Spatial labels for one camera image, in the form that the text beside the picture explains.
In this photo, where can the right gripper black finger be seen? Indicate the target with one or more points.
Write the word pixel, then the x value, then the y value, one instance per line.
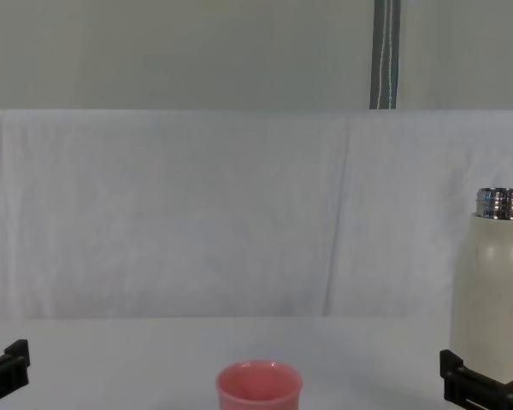
pixel 453 376

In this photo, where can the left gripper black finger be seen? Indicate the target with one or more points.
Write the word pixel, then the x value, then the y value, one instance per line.
pixel 13 367

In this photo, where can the cream vacuum bottle steel neck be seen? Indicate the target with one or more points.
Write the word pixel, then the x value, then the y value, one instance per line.
pixel 491 290

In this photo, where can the white table cloth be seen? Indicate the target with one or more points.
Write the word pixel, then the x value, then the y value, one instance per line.
pixel 154 363

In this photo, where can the pink cup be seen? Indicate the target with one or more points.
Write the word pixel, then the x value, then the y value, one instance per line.
pixel 258 388

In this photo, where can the white wrinkled curtain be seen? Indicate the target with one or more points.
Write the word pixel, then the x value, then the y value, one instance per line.
pixel 196 213

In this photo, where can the pale plain curtain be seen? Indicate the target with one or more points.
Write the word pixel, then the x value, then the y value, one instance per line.
pixel 466 51
pixel 175 51

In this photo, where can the grey striped post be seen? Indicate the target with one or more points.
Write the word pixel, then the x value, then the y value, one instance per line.
pixel 385 55

